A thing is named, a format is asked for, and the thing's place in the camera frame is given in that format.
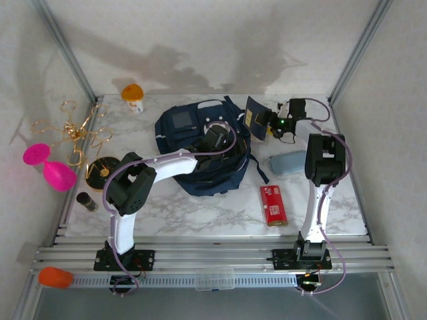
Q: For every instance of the dark illustrated book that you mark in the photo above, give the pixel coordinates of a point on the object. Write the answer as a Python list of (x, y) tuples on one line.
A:
[(257, 106)]

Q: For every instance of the aluminium side rail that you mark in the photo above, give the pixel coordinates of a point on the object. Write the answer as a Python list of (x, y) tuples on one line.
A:
[(61, 220), (357, 193)]

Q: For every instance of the aluminium frame post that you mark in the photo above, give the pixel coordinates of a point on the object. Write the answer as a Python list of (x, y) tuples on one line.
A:
[(66, 53), (360, 50)]

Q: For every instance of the aluminium rail frame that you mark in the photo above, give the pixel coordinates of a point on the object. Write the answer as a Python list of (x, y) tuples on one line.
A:
[(213, 253)]

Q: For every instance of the pink plastic goblet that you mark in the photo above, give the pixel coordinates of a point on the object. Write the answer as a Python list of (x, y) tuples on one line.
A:
[(58, 175)]

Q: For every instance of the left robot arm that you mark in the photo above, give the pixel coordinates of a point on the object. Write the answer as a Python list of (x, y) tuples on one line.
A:
[(173, 165)]

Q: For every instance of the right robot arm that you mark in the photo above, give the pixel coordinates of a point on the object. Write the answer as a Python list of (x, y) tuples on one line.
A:
[(325, 160)]

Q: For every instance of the grey-blue pencil case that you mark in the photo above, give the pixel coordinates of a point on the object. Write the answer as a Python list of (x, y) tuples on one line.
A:
[(287, 162)]

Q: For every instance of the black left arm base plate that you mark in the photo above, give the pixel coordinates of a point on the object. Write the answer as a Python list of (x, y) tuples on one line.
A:
[(146, 258)]

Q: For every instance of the small circuit board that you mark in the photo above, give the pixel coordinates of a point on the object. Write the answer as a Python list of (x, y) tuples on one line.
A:
[(138, 275), (310, 281)]

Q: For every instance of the orange plastic cup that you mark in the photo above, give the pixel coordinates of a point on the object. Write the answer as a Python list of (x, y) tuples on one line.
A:
[(55, 277)]

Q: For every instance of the red box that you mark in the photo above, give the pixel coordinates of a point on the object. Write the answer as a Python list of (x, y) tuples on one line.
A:
[(273, 206)]

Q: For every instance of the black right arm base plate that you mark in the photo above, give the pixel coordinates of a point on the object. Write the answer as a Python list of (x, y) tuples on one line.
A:
[(283, 258)]

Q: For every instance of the small dark cylinder bottle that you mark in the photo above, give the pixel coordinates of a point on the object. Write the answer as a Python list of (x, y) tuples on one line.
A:
[(87, 201)]

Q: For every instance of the navy blue backpack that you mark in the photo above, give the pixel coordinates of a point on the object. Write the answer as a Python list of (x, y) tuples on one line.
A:
[(180, 133)]

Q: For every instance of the white bottle with orange lid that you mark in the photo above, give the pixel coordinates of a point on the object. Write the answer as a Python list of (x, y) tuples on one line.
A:
[(132, 95)]

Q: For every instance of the clear plastic organizer box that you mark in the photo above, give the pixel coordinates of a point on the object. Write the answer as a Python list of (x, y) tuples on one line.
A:
[(215, 279)]

